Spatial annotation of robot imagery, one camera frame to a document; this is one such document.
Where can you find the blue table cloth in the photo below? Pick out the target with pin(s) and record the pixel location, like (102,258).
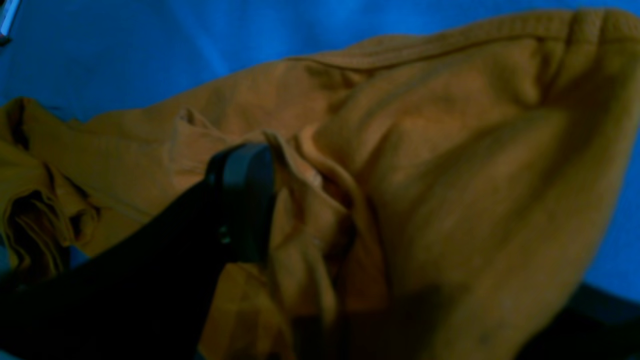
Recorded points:
(80,58)

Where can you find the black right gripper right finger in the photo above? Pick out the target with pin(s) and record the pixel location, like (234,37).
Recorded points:
(594,325)

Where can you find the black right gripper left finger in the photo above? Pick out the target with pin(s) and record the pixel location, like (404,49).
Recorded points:
(149,296)

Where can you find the orange t-shirt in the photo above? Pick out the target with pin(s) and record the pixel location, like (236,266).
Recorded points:
(436,197)

